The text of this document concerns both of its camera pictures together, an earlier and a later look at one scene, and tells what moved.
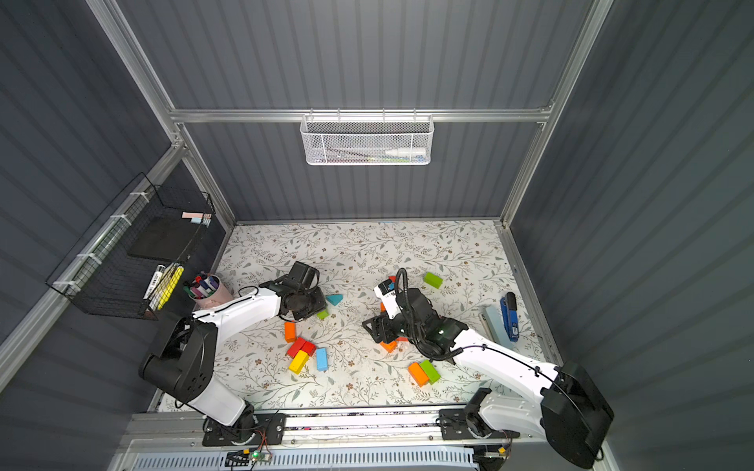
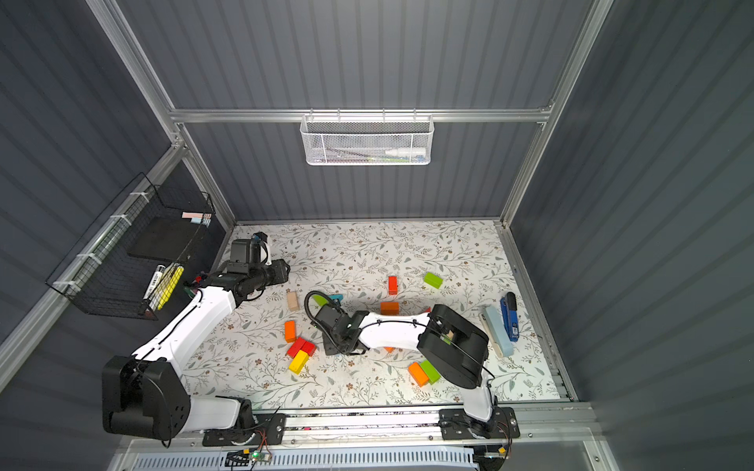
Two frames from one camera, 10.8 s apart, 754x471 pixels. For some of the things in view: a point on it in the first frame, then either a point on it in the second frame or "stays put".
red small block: [309, 347] stays put
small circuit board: [245, 457] stays put
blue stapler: [509, 307] stays put
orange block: [290, 332] stays put
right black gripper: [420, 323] -> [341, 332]
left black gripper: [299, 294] -> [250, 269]
